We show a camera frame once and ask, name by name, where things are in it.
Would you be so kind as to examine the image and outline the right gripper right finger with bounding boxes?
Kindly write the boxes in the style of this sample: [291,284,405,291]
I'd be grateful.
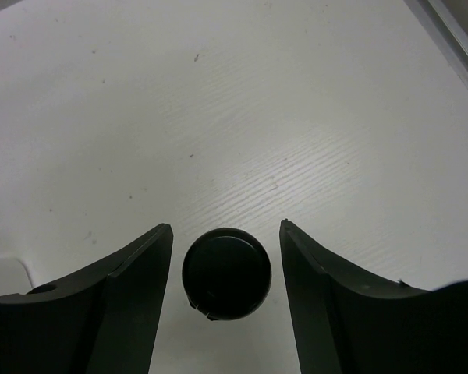
[279,220,468,373]

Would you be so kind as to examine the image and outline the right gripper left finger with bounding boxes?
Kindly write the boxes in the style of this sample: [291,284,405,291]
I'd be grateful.
[0,224,173,373]

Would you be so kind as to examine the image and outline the black-cap red-label spice bottle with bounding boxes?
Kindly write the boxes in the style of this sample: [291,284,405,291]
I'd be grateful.
[182,228,272,321]

